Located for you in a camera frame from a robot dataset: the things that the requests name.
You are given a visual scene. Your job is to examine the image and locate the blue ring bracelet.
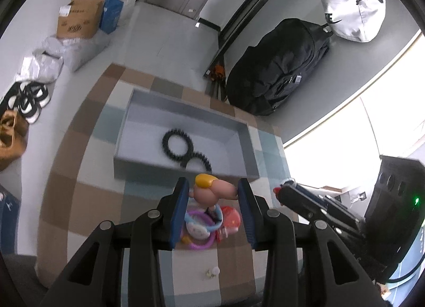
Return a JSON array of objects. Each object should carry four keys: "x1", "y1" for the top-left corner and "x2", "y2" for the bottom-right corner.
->
[{"x1": 184, "y1": 206, "x2": 223, "y2": 233}]

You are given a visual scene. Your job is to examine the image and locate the blue cardboard box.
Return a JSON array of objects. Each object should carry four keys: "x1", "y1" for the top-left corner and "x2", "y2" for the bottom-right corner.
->
[{"x1": 82, "y1": 0, "x2": 124, "y2": 35}]

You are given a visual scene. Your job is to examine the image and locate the blue patterned cloth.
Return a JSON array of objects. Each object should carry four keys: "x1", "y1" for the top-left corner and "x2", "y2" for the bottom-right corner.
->
[{"x1": 0, "y1": 184, "x2": 20, "y2": 256}]

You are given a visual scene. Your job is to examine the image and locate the white sports bag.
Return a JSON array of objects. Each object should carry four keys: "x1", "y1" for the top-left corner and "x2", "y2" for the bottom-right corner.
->
[{"x1": 315, "y1": 0, "x2": 386, "y2": 43}]

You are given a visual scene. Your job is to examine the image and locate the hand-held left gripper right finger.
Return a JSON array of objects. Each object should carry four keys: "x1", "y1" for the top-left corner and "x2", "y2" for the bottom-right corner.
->
[{"x1": 237, "y1": 178, "x2": 387, "y2": 307}]

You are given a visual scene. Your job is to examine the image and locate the black backpack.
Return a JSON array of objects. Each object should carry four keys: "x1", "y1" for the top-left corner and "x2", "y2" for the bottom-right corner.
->
[{"x1": 226, "y1": 18, "x2": 333, "y2": 117}]

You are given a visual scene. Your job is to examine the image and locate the purple ring bracelet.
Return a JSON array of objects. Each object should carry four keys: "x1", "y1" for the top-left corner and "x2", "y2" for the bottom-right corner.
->
[{"x1": 181, "y1": 211, "x2": 216, "y2": 251}]

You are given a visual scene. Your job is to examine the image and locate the peach toy figure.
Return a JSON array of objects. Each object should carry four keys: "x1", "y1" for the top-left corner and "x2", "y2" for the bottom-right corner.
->
[{"x1": 189, "y1": 173, "x2": 239, "y2": 210}]

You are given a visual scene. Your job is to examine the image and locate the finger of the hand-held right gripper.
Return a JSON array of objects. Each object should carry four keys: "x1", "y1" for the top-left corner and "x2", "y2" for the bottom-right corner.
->
[
  {"x1": 282, "y1": 178, "x2": 366, "y2": 228},
  {"x1": 278, "y1": 187, "x2": 363, "y2": 239}
]

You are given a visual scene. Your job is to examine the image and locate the grey cardboard box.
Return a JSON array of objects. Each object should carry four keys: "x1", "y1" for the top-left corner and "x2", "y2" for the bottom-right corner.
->
[{"x1": 113, "y1": 87, "x2": 260, "y2": 181}]

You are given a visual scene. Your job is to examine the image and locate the clear plastic bag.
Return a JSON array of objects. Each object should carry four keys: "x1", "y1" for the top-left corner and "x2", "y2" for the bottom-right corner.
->
[
  {"x1": 15, "y1": 55, "x2": 63, "y2": 84},
  {"x1": 33, "y1": 35, "x2": 112, "y2": 72}
]

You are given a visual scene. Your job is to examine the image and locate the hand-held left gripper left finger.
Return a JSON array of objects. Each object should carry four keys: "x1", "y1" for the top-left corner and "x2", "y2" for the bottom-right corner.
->
[{"x1": 40, "y1": 177, "x2": 190, "y2": 307}]

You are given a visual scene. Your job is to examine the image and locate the checkered table cloth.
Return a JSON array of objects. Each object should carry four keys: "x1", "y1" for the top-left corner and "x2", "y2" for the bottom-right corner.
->
[{"x1": 36, "y1": 63, "x2": 304, "y2": 307}]

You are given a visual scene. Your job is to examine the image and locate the black and orange tripod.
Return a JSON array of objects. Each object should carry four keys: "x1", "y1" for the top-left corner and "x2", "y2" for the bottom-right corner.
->
[{"x1": 203, "y1": 55, "x2": 230, "y2": 100}]

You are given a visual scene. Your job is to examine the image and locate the red hair accessory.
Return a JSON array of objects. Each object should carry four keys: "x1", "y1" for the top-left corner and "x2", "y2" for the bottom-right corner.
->
[{"x1": 214, "y1": 206, "x2": 242, "y2": 241}]

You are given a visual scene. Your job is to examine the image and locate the white round trinket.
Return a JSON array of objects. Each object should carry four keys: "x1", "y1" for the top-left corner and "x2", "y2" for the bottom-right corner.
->
[{"x1": 186, "y1": 215, "x2": 213, "y2": 239}]

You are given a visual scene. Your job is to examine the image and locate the black spiral hair tie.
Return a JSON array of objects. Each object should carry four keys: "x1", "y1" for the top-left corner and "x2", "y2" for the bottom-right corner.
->
[
  {"x1": 162, "y1": 129, "x2": 194, "y2": 162},
  {"x1": 181, "y1": 150, "x2": 212, "y2": 172}
]

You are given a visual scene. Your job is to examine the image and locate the black cable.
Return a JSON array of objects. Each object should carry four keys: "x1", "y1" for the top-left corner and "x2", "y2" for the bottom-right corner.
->
[{"x1": 387, "y1": 257, "x2": 424, "y2": 284}]

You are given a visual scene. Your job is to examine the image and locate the brown cardboard box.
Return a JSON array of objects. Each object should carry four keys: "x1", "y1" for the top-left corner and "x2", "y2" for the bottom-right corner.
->
[{"x1": 56, "y1": 0, "x2": 106, "y2": 40}]

